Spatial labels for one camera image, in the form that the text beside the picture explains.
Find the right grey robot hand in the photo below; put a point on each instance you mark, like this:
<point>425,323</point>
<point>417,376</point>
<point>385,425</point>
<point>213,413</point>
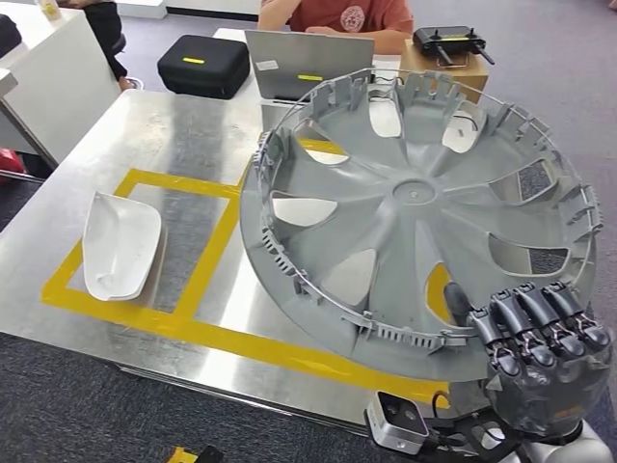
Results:
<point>544,383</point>

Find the grey plastic wheel hubcap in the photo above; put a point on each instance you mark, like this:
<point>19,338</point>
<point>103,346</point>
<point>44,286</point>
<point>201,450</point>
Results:
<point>409,192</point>

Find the steel top workbench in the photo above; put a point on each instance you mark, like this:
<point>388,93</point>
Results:
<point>183,140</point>

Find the white mirror cover part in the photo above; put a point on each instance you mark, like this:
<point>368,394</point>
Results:
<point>121,249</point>

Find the brown cardboard box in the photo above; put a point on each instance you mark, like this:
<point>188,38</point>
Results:
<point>448,76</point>

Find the black remote controller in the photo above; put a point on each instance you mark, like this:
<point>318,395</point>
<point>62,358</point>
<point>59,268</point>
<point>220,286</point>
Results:
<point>443,39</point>

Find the silver laptop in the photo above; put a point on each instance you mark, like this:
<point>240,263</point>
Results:
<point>308,61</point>

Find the person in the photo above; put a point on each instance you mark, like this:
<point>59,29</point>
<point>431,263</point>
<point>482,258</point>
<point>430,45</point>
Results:
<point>337,16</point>
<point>103,32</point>

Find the yellow floor tape square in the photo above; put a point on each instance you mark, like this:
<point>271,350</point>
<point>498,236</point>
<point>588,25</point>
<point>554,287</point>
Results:
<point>180,456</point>

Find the black zip case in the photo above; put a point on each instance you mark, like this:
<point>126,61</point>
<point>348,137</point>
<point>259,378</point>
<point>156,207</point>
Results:
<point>202,70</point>

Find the red object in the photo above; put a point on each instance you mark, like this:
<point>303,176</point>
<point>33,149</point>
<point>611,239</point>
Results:
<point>10,165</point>

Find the small pale yellow item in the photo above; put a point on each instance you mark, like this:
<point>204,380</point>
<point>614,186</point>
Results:
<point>49,9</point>

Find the black bag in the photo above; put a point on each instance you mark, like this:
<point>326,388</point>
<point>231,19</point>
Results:
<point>8,35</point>

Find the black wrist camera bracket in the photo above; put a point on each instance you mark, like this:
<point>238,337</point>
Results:
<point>462,434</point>

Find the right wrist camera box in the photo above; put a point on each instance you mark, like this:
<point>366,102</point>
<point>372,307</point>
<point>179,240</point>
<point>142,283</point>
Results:
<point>395,425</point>

